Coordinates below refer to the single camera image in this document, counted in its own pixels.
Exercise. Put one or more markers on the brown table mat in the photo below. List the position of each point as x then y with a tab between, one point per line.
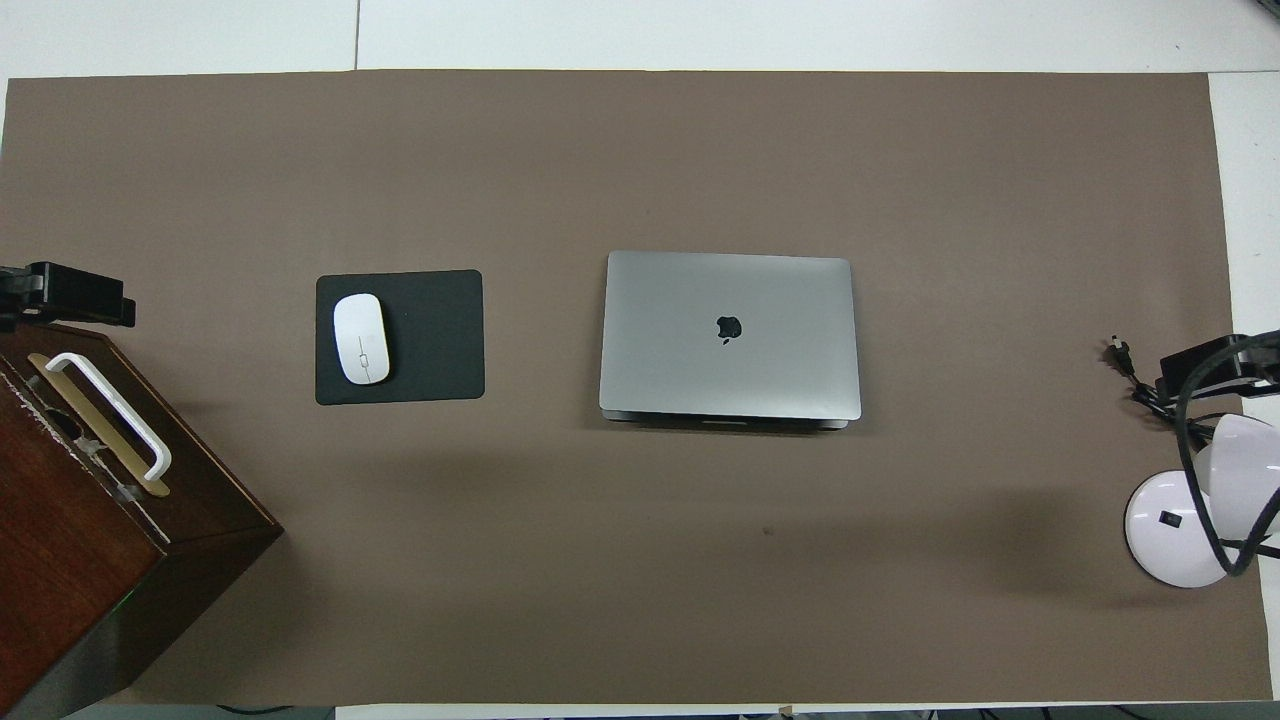
700	150

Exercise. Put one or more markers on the white computer mouse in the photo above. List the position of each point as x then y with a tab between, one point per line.
360	340

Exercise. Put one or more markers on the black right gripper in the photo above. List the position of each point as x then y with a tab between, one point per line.
1205	365

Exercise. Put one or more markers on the black mouse pad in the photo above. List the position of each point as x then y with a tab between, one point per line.
435	340

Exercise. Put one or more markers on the dark brown wooden box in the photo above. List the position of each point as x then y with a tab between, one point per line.
60	540

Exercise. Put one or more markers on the silver grey laptop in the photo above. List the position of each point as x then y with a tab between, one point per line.
730	370

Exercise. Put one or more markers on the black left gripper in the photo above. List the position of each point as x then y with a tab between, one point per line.
80	292

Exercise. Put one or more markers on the white desk lamp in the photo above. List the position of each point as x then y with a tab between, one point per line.
1160	520

